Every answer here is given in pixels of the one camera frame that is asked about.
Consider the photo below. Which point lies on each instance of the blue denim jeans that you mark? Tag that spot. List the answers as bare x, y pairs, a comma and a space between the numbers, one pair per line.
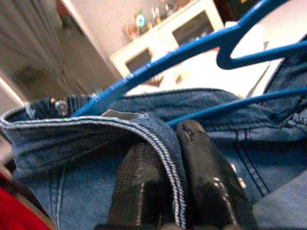
84, 143

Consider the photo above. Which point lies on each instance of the blue plastic hanger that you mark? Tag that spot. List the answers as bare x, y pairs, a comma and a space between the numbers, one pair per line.
168, 58

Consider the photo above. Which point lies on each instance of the grey brown curtain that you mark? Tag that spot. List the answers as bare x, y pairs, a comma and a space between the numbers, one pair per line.
36, 48

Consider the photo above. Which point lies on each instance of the white glass-door cabinet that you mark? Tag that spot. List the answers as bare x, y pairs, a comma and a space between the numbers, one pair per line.
163, 36

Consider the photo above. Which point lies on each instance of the teal round ornament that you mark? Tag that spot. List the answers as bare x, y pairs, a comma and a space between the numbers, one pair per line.
140, 20

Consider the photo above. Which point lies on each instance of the white table with black legs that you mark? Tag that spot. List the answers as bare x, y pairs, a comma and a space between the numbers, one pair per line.
204, 74

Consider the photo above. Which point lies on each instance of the red shirt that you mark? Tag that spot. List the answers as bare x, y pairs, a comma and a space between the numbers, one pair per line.
14, 210

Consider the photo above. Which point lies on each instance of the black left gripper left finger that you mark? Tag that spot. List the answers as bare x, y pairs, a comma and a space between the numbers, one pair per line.
139, 187

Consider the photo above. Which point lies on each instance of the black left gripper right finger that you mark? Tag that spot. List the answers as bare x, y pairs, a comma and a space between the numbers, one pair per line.
211, 187

